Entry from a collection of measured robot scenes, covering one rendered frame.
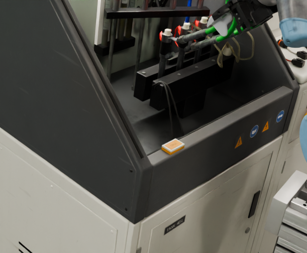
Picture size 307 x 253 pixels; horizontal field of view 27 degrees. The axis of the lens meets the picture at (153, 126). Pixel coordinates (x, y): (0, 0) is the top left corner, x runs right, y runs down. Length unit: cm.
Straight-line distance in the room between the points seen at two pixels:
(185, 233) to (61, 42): 64
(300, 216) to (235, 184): 54
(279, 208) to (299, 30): 37
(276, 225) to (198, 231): 47
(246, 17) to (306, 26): 22
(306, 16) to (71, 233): 86
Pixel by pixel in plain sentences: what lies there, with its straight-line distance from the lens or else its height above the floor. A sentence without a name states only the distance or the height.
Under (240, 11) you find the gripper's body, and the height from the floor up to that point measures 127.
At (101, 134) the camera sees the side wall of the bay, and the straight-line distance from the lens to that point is 148.
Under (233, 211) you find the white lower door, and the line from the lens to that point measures 196.
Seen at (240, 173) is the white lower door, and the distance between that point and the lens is 186.
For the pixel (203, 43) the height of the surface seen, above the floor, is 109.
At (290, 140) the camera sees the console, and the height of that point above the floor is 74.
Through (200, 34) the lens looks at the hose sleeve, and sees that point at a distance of 163.
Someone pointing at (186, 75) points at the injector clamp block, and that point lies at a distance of 179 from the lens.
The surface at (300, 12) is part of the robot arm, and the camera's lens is 130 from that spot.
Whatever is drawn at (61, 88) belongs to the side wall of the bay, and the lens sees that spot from 154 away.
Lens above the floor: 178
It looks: 32 degrees down
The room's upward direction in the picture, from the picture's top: 9 degrees clockwise
